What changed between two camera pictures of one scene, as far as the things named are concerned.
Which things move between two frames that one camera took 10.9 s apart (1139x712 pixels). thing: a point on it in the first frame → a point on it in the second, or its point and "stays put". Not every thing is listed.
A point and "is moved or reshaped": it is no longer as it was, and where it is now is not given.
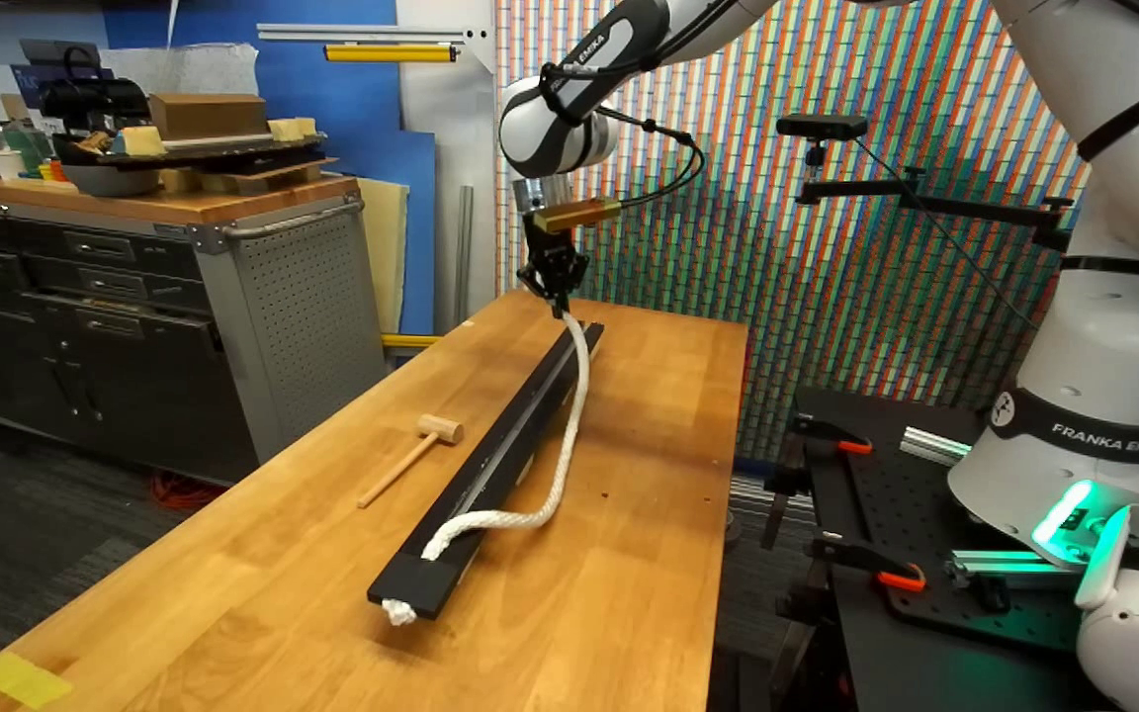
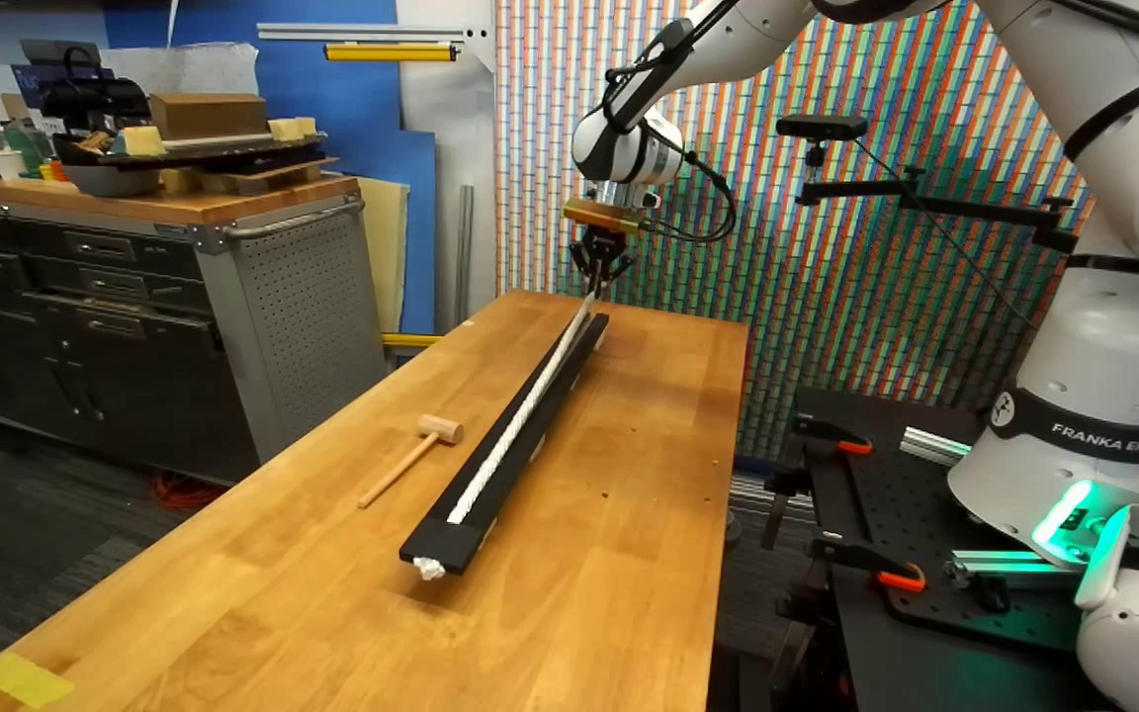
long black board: [511, 471] is moved or reshaped
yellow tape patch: [19, 677] stays put
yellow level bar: [388, 54] stays put
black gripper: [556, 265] → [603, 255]
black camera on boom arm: [816, 130] stays put
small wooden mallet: [427, 425] stays put
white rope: [562, 455] → [523, 414]
